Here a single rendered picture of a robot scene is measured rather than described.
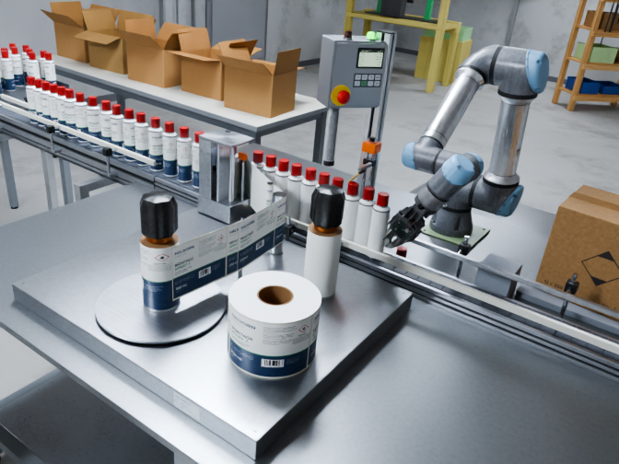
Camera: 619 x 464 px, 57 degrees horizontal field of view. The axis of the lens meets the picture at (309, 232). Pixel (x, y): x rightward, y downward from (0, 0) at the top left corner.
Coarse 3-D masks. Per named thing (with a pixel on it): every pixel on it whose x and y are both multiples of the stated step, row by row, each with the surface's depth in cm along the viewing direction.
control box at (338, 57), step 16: (336, 48) 155; (352, 48) 157; (384, 48) 160; (320, 64) 166; (336, 64) 158; (352, 64) 159; (384, 64) 163; (320, 80) 167; (336, 80) 160; (352, 80) 161; (320, 96) 168; (336, 96) 162; (352, 96) 164; (368, 96) 165
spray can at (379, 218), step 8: (384, 192) 163; (384, 200) 162; (376, 208) 163; (384, 208) 163; (376, 216) 164; (384, 216) 163; (376, 224) 165; (384, 224) 165; (376, 232) 166; (384, 232) 166; (368, 240) 169; (376, 240) 167; (376, 248) 168; (368, 256) 170
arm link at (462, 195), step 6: (474, 180) 189; (468, 186) 190; (474, 186) 189; (462, 192) 191; (468, 192) 190; (456, 198) 193; (462, 198) 192; (468, 198) 190; (450, 204) 195; (456, 204) 194; (462, 204) 194; (468, 204) 193
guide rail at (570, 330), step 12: (300, 228) 180; (348, 240) 172; (372, 252) 167; (396, 264) 164; (408, 264) 162; (432, 276) 158; (456, 288) 155; (468, 288) 153; (492, 300) 150; (504, 300) 149; (516, 312) 147; (528, 312) 145; (552, 324) 143; (564, 324) 142; (576, 336) 140; (588, 336) 138; (612, 348) 136
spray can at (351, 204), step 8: (352, 184) 167; (352, 192) 168; (352, 200) 168; (352, 208) 169; (344, 216) 171; (352, 216) 170; (344, 224) 172; (352, 224) 171; (344, 232) 173; (352, 232) 173; (352, 240) 174
